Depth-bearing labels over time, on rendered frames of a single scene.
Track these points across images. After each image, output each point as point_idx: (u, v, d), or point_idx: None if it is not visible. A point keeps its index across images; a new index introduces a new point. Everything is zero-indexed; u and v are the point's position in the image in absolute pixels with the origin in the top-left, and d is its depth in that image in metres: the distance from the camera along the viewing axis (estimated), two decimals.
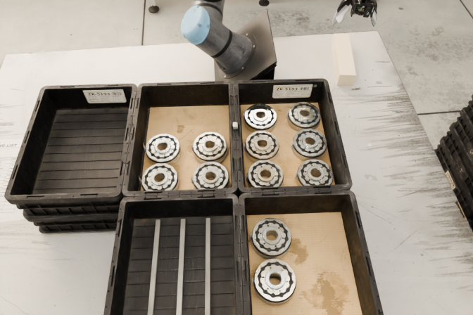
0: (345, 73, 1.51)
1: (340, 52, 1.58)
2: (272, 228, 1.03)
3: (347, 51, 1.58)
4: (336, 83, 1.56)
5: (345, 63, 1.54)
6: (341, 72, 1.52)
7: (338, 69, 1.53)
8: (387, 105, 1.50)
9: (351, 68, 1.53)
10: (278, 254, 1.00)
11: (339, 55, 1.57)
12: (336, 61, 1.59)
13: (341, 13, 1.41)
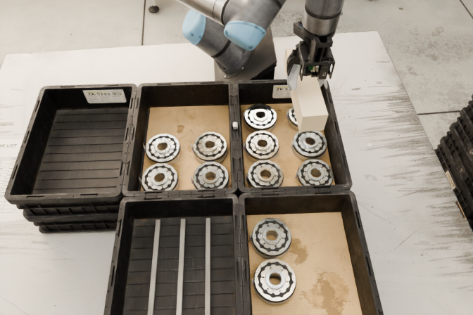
0: (310, 112, 0.94)
1: (298, 78, 1.01)
2: (272, 228, 1.03)
3: (310, 75, 1.01)
4: (299, 128, 0.98)
5: (309, 96, 0.97)
6: (303, 112, 0.94)
7: (300, 107, 0.96)
8: (387, 105, 1.50)
9: (319, 103, 0.96)
10: (278, 254, 1.00)
11: (298, 83, 1.00)
12: (293, 92, 1.01)
13: (293, 76, 0.97)
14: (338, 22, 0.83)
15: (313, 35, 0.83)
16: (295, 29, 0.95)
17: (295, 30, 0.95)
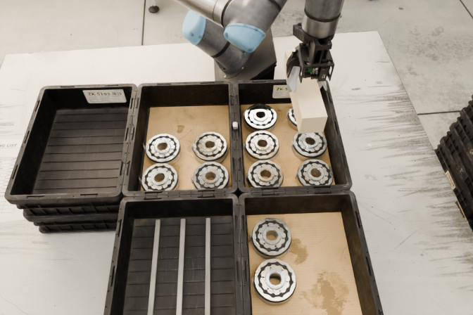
0: (310, 114, 0.95)
1: (298, 79, 1.01)
2: (272, 228, 1.03)
3: (309, 77, 1.02)
4: (298, 129, 0.99)
5: (308, 98, 0.98)
6: (303, 113, 0.95)
7: (299, 110, 0.96)
8: (387, 105, 1.50)
9: (319, 105, 0.96)
10: (278, 254, 1.00)
11: (297, 85, 1.00)
12: (293, 93, 1.02)
13: (292, 78, 0.98)
14: (337, 24, 0.83)
15: (312, 37, 0.83)
16: (294, 31, 0.96)
17: (294, 32, 0.96)
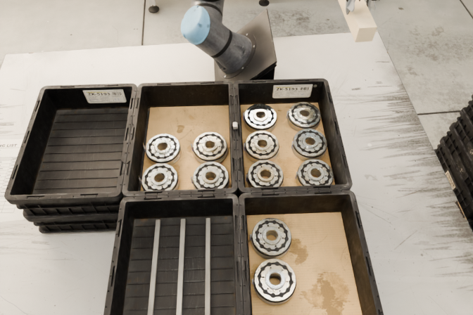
0: (364, 26, 1.33)
1: None
2: (272, 228, 1.03)
3: (361, 3, 1.41)
4: (355, 39, 1.37)
5: (362, 16, 1.36)
6: (360, 25, 1.34)
7: (356, 23, 1.35)
8: (387, 105, 1.50)
9: (370, 20, 1.35)
10: (278, 254, 1.00)
11: (353, 8, 1.39)
12: (349, 15, 1.41)
13: (350, 1, 1.36)
14: None
15: None
16: None
17: None
